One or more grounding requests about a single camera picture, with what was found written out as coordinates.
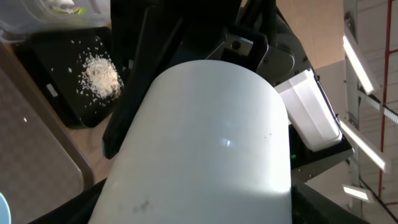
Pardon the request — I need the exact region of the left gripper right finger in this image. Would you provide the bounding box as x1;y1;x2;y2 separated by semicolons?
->
291;180;369;224

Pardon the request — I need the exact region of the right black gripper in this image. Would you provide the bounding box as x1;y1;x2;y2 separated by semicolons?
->
111;0;313;87

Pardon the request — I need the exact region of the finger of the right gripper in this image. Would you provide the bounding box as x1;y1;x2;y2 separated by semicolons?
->
102;6;186;159

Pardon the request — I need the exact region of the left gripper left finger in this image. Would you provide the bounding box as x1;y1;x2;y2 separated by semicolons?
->
29;179;106;224

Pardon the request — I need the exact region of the green orange snack wrapper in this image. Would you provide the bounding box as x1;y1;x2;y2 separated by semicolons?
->
44;0;87;14

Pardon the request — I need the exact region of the white pink bowl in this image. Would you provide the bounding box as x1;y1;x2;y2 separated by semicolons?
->
90;60;292;223

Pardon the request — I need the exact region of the black plastic waste tray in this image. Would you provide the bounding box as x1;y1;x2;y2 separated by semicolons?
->
14;27;124;129

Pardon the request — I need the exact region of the clear plastic waste bin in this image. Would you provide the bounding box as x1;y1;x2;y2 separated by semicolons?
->
1;0;111;42

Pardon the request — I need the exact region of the dark brown serving tray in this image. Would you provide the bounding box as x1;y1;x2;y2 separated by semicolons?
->
1;47;95;223

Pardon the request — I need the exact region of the light blue saucer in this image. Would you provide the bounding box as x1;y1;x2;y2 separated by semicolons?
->
0;194;11;224

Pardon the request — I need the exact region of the spilled rice pile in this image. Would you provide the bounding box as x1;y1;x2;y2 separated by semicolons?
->
51;39;125;108

